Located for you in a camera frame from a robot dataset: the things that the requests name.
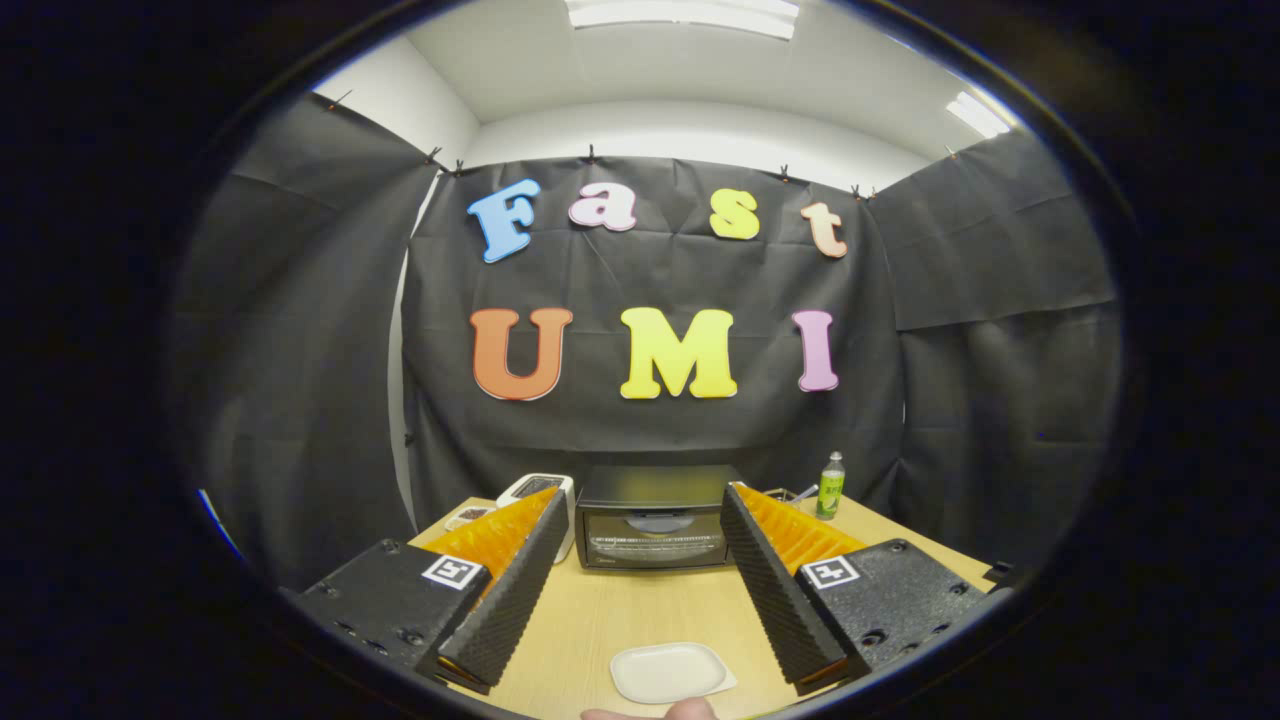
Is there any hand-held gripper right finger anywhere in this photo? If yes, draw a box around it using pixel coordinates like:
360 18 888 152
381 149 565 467
720 482 1001 696

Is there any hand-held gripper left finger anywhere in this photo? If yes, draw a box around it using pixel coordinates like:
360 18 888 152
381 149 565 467
290 486 571 696

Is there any black toaster oven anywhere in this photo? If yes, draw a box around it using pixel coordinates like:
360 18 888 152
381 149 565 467
574 464 746 571

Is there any white pop-up toaster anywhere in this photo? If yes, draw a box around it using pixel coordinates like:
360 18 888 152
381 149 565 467
496 472 578 566

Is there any green drink bottle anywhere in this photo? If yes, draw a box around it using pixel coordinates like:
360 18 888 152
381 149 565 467
815 451 847 521

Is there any white rectangular plate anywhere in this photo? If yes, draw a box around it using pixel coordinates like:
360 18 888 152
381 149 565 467
609 642 739 705

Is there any small ceiling light panel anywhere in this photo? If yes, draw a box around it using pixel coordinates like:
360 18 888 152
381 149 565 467
945 92 1013 139

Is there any long ceiling light panel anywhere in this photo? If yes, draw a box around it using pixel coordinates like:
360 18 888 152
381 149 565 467
565 0 801 41

